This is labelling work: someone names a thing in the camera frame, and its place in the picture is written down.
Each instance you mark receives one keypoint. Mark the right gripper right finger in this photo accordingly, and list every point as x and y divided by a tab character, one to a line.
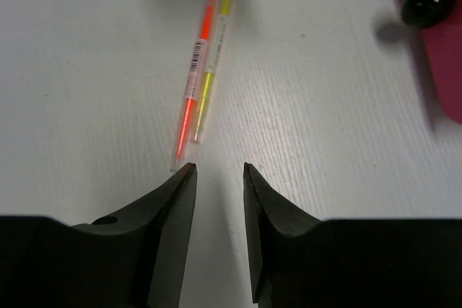
297	260

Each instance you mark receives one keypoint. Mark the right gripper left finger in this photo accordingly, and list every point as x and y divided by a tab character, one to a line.
133	257

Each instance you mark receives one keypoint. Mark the yellow highlighter pen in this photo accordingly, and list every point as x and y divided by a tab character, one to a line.
210	71

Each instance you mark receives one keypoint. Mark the orange highlighter pen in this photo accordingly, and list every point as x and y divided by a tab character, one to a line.
195	71

